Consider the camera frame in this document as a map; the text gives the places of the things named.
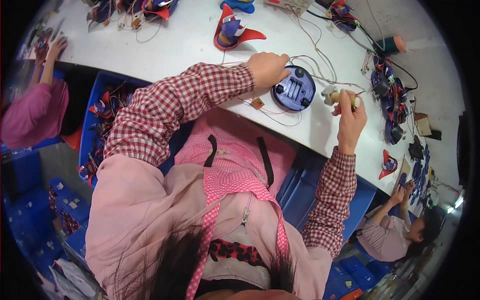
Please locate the person's right hand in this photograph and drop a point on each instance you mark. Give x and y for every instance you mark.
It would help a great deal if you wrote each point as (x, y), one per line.
(350, 123)

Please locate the person's left hand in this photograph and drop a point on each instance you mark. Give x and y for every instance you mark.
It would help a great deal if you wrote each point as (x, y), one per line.
(266, 69)

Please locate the purple round toy base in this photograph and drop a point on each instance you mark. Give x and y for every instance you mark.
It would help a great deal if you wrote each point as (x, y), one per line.
(296, 92)

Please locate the small orange circuit board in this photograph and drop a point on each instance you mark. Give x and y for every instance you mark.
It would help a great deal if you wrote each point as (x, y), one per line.
(257, 103)

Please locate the red and purple toy shell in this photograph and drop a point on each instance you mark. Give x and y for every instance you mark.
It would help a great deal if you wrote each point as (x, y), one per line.
(234, 32)

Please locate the small red toy shell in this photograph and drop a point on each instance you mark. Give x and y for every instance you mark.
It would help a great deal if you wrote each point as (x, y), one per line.
(388, 165)

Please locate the beige power supply box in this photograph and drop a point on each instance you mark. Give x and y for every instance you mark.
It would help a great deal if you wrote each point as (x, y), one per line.
(290, 4)

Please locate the blue plastic toy part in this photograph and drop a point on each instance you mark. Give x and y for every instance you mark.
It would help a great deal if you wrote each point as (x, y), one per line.
(238, 4)

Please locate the small cardboard box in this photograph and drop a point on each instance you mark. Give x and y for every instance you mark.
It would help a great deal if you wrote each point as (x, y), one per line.
(423, 124)

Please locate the blue crates under table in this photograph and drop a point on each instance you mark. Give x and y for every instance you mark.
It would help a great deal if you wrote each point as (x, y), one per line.
(303, 195)

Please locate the row of purple toy parts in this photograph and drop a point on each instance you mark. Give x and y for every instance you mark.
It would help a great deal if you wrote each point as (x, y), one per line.
(420, 176)

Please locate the teal spool with pink end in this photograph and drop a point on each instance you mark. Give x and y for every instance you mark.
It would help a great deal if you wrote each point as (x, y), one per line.
(392, 45)

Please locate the pile of toy shells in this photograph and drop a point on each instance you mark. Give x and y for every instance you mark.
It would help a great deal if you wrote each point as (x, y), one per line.
(127, 9)

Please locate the heap of blue crates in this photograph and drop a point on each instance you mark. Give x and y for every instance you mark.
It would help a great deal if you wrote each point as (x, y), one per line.
(354, 277)

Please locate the blue crate of toy parts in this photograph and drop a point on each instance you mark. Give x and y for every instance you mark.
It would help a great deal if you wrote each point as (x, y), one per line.
(99, 123)

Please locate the person's body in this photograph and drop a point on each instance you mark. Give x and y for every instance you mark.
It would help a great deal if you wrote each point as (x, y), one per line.
(150, 210)

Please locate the stack of blue crates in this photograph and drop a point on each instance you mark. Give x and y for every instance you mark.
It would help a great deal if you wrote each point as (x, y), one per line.
(41, 221)

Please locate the white plastic bag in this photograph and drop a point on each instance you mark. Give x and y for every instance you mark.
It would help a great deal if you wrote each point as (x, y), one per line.
(73, 279)

